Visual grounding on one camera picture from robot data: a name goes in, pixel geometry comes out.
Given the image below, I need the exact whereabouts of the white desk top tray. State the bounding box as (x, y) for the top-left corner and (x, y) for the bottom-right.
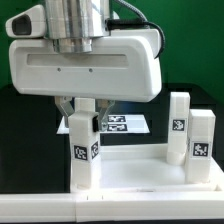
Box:
(70, 144), (224, 193)

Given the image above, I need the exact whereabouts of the white front fence bar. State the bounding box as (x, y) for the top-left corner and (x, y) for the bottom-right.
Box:
(0, 191), (224, 223)

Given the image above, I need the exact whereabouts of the white marker sheet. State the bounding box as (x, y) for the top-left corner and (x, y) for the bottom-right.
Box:
(56, 114), (151, 135)

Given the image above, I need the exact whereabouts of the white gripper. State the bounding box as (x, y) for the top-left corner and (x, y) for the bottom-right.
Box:
(9, 29), (162, 132)

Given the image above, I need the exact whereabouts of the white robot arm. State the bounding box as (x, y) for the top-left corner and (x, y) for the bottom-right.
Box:
(5, 0), (165, 131)

